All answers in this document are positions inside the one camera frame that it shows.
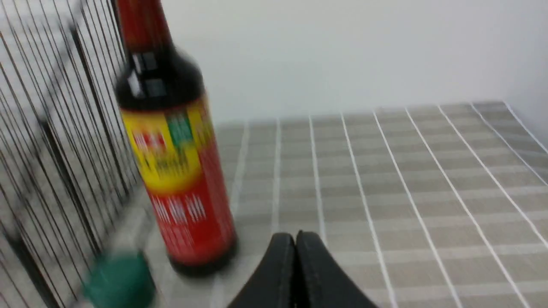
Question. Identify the red-label soy sauce bottle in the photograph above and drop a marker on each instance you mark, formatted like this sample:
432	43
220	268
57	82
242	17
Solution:
164	106

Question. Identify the green-cap seasoning shaker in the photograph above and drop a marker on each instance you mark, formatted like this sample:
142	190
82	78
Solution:
121	280

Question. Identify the grey checkered tablecloth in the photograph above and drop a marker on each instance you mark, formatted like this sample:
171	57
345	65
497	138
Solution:
425	207

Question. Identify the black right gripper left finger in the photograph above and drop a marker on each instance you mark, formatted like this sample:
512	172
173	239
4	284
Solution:
270	285

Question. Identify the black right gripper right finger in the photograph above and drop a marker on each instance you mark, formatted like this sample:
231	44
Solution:
320	280

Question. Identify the black wire mesh rack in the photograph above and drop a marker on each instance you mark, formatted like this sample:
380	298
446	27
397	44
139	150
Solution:
67	172

